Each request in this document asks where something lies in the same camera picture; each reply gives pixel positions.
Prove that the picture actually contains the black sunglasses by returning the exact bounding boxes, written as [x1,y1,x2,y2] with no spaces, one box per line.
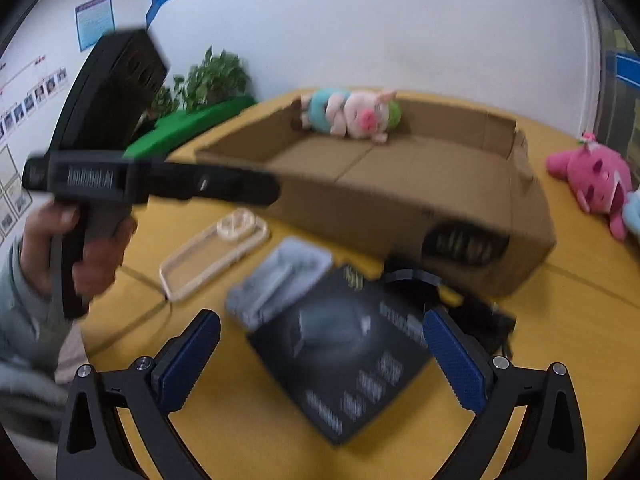
[382,257,518,357]

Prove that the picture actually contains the green planter box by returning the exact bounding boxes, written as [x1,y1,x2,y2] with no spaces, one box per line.
[124,95,259,159]

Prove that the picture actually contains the row of wall photos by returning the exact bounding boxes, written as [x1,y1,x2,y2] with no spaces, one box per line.
[0,66,71,137]

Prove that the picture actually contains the glass partition with blue stripe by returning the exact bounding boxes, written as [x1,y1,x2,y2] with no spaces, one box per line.
[596,0,640,162]

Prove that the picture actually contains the magenta plush toy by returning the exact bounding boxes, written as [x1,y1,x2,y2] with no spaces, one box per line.
[546,132,634,241]

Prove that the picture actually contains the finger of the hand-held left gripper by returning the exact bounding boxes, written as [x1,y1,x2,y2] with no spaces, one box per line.
[149,159,282,207]

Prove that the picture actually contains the light blue plush toy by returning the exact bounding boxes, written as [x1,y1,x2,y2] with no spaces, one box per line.
[622,187,640,247]

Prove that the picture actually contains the pink pig plush toy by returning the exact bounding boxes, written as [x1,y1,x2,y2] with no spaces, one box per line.
[299,87,403,146]

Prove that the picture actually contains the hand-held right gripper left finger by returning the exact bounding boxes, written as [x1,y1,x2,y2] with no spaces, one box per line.
[56,309,222,480]

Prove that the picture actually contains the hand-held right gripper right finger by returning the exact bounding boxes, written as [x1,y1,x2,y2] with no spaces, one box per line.
[422,306,588,480]

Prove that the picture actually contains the grey phone stand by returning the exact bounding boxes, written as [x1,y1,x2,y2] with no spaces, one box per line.
[225,237,334,332]

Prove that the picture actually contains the yellow wooden desktop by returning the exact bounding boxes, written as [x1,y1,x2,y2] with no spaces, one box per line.
[80,87,640,480]

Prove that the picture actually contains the brown cardboard box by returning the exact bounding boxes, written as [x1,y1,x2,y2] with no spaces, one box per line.
[194,91,557,299]

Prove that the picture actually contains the green potted plant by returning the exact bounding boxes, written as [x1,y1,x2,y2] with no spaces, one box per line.
[172,47,251,113]

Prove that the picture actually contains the blue framed wall poster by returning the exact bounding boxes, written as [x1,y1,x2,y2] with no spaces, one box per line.
[75,0,116,54]

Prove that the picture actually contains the person's left hand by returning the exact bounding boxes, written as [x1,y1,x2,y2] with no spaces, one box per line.
[20,205,137,309]

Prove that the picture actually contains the black product box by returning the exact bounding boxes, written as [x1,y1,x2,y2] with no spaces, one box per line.
[247,262,447,447]

